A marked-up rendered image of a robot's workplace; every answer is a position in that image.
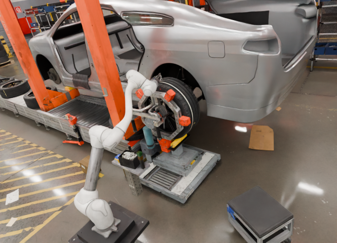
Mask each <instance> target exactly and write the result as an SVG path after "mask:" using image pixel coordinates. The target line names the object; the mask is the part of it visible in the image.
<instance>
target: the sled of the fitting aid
mask: <svg viewBox="0 0 337 243"><path fill-rule="evenodd" d="M162 152H163V151H161V152H160V153H159V154H158V155H160V154H161V153H162ZM158 155H157V156H156V157H155V158H153V164H154V165H157V166H159V167H162V168H164V169H167V170H169V171H172V172H175V173H177V174H180V175H182V176H185V177H187V176H188V174H189V173H190V172H191V171H192V170H193V169H194V168H195V167H196V165H197V164H198V163H199V162H200V161H201V160H202V154H199V153H198V155H197V156H196V157H195V158H194V159H193V160H192V161H191V162H190V163H189V164H188V166H187V167H186V168H185V169H184V168H181V167H178V166H176V165H173V164H170V163H168V162H165V161H162V160H160V159H158Z"/></svg>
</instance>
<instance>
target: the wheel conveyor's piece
mask: <svg viewBox="0 0 337 243"><path fill-rule="evenodd" d="M57 91H58V92H61V91H64V90H63V89H58V88H57ZM14 104H15V107H16V109H17V111H18V112H19V114H21V115H23V116H26V117H28V118H30V119H33V120H35V122H36V123H37V126H40V125H39V124H38V123H39V122H40V123H41V121H40V118H39V116H38V114H37V112H36V111H37V110H41V109H40V108H36V109H31V108H28V107H27V105H26V104H25V105H20V104H17V103H14Z"/></svg>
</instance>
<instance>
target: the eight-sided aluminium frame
mask: <svg viewBox="0 0 337 243"><path fill-rule="evenodd" d="M165 94H166V93H165V92H159V91H155V93H154V94H153V95H152V97H157V98H161V99H162V100H163V101H164V102H165V103H166V104H167V105H168V107H169V108H170V109H171V110H172V111H173V112H174V114H175V120H176V125H177V130H176V131H175V132H174V133H173V134H168V133H165V132H161V131H160V134H161V137H162V138H163V139H167V140H170V141H171V140H172V139H173V138H174V137H175V136H176V135H177V134H178V133H180V132H181V131H182V130H183V129H184V126H182V125H180V124H179V118H180V117H182V114H181V109H180V108H179V107H178V106H177V105H176V104H175V103H174V102H173V100H171V101H170V102H168V101H167V100H165V99H164V96H165ZM148 97H149V96H145V95H143V96H142V98H141V100H140V101H139V102H138V107H139V109H142V108H145V105H144V103H145V101H146V100H147V99H148ZM141 112H143V113H146V110H144V111H141ZM145 119H146V117H142V116H141V120H142V122H143V123H144V124H145V122H144V120H145ZM151 131H152V133H153V135H155V136H156V137H157V133H156V128H153V129H151Z"/></svg>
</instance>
